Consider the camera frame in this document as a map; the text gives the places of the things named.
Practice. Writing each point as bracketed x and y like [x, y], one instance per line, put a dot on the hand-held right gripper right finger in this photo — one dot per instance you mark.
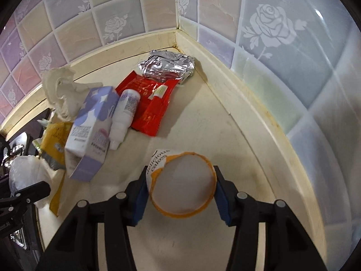
[224, 203]

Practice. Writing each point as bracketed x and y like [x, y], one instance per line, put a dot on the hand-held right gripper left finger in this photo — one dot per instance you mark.
[138, 203]

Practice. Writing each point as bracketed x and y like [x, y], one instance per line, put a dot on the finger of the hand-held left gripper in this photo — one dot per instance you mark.
[31, 190]

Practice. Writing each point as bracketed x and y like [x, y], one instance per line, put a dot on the orange rimmed paper cake cup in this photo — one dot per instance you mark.
[183, 186]

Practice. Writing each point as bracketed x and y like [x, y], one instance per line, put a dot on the small white plastic bottle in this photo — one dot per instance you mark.
[124, 113]

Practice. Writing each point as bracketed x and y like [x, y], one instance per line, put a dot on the aluminium foil burner liner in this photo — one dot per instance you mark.
[19, 237]

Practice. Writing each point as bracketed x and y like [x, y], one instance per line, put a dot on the white plastic bag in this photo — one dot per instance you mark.
[25, 172]

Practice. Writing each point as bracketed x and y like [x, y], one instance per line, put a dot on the black glass gas stove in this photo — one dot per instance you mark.
[31, 248]

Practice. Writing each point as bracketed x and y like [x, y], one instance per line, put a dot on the yellow packet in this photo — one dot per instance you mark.
[55, 138]

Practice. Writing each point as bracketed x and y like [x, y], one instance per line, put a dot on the purple white carton box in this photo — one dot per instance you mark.
[90, 129]

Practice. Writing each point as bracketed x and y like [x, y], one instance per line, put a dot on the red snack packet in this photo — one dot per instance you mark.
[152, 107]

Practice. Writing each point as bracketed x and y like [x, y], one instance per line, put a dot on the crumpled beige tissue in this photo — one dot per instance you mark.
[62, 90]

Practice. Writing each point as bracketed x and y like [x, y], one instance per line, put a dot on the silver foil packet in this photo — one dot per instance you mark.
[166, 66]

